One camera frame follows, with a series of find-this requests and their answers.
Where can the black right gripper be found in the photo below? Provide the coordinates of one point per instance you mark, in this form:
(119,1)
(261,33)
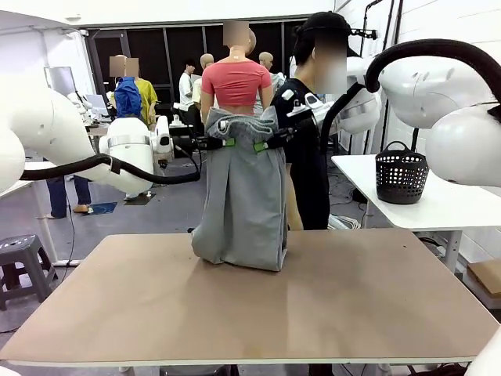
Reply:
(282,140)

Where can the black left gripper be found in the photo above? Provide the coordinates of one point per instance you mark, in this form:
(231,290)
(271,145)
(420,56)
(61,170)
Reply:
(211,143)

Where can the grey training pants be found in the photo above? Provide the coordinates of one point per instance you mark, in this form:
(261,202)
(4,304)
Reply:
(242,203)

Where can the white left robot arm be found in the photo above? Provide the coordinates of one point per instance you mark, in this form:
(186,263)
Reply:
(47,129)

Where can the person in black shirt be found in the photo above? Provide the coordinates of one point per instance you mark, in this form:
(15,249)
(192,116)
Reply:
(313,176)

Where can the standing person white shirt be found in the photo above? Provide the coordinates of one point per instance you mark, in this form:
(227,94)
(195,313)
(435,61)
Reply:
(189,86)

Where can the bald mannequin grey shirt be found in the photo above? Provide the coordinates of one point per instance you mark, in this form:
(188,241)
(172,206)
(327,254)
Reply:
(270,66)

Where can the bald beige mannequin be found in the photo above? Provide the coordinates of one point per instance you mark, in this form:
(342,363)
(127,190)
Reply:
(206,62)

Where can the mannequin with yellow shirt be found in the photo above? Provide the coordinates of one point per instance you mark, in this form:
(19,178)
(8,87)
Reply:
(148,98)

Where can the blue floor mat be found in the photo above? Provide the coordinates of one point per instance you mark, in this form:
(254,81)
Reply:
(103,207)

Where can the black perforated laundry basket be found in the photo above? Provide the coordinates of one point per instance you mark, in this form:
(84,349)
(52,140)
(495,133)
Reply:
(401,176)

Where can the person in blue jeans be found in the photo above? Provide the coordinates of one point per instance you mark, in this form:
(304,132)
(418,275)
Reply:
(66,196)

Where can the grey framed board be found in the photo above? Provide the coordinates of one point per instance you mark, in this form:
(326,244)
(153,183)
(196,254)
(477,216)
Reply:
(58,82)

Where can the white side table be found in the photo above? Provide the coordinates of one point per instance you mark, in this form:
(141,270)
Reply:
(430,215)

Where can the grey plastic stool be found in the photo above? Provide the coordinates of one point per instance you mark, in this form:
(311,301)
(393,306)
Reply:
(19,246)

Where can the brown cardboard box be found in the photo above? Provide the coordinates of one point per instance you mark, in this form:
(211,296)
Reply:
(489,276)

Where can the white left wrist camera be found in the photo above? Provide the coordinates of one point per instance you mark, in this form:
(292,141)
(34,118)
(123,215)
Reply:
(180,117)

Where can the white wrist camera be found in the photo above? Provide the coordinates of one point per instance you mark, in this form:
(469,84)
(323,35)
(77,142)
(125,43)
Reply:
(287,95)
(180,117)

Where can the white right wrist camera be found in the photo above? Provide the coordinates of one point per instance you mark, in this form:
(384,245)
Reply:
(287,95)

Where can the black metal stand frame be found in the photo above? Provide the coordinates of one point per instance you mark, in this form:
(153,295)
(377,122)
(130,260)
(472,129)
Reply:
(385,23)

